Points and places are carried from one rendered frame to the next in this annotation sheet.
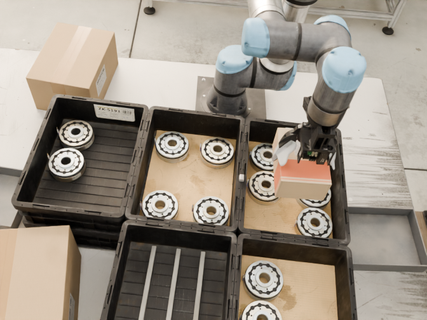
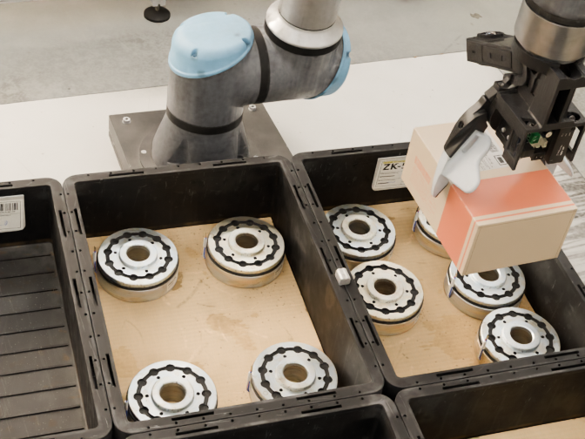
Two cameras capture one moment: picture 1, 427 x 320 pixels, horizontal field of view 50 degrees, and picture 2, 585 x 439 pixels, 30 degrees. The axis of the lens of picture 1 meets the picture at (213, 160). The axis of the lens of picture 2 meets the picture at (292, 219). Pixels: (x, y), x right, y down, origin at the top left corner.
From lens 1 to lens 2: 37 cm
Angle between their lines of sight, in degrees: 19
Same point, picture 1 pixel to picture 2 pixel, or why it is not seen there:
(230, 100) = (218, 140)
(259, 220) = (400, 368)
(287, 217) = (454, 346)
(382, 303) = not seen: outside the picture
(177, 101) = not seen: hidden behind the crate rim
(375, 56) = (400, 43)
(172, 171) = (158, 317)
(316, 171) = (536, 192)
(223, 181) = (285, 308)
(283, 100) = (312, 130)
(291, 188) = (498, 242)
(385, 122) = not seen: hidden behind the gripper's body
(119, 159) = (17, 325)
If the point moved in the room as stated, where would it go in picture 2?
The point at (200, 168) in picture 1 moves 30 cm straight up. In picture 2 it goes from (220, 295) to (242, 111)
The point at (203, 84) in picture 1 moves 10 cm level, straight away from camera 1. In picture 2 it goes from (129, 131) to (115, 92)
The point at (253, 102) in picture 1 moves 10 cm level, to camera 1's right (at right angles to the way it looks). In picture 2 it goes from (257, 144) to (316, 138)
